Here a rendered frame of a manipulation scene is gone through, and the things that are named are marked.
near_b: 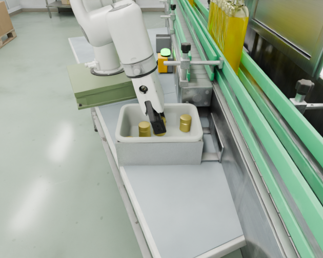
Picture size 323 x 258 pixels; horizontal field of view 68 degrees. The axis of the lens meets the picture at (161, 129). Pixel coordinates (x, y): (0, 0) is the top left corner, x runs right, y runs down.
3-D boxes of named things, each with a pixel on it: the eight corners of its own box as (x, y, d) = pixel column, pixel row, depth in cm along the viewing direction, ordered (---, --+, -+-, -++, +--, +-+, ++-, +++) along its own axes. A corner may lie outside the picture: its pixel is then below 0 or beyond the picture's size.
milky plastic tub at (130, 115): (201, 164, 63) (205, 138, 58) (117, 165, 63) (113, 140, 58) (193, 125, 77) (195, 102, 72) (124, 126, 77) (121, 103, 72)
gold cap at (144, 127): (138, 140, 69) (137, 128, 66) (139, 132, 72) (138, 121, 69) (150, 140, 69) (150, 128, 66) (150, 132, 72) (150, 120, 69)
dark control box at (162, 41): (169, 53, 133) (170, 38, 128) (156, 53, 133) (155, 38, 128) (169, 48, 140) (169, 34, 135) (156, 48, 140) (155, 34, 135)
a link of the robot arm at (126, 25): (94, 8, 55) (132, -5, 57) (112, 52, 61) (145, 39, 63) (105, 13, 43) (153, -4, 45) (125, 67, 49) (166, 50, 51)
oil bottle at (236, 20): (237, 79, 76) (252, 5, 63) (219, 80, 76) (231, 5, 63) (232, 72, 81) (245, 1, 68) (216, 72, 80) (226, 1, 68)
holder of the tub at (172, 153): (220, 164, 64) (225, 142, 59) (118, 166, 63) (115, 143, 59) (209, 126, 78) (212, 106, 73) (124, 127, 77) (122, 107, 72)
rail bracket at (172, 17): (175, 34, 119) (176, 4, 111) (160, 35, 119) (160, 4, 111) (175, 32, 122) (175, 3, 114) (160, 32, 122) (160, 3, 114)
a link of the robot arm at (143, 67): (152, 61, 48) (156, 73, 50) (154, 47, 55) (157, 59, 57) (117, 70, 49) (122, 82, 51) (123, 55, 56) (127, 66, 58)
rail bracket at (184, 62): (220, 87, 71) (226, 44, 63) (163, 87, 70) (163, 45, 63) (218, 83, 73) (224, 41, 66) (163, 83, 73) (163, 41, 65)
